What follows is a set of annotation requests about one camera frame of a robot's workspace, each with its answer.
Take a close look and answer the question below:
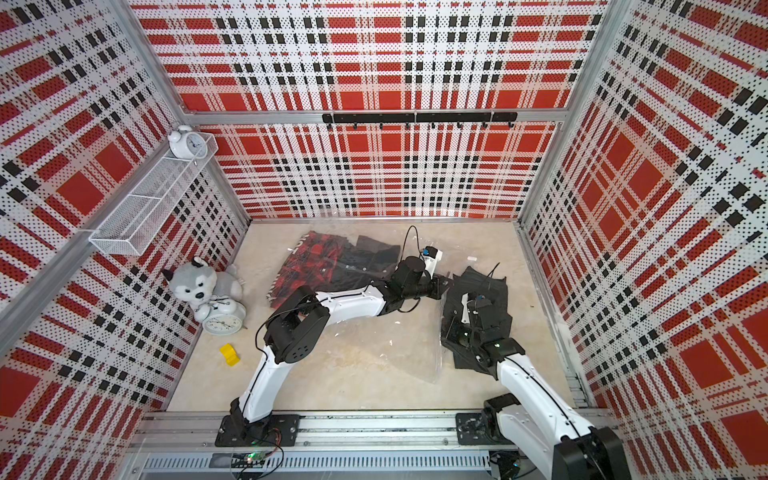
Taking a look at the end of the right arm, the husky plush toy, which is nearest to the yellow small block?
the husky plush toy

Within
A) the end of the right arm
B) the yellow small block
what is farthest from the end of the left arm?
the yellow small block

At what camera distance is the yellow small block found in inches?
33.7

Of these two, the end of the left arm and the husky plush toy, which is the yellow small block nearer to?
the husky plush toy

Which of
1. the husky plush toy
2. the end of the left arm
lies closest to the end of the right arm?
the end of the left arm

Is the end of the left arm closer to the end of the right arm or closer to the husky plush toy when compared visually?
the end of the right arm

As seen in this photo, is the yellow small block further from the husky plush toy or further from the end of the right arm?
the end of the right arm
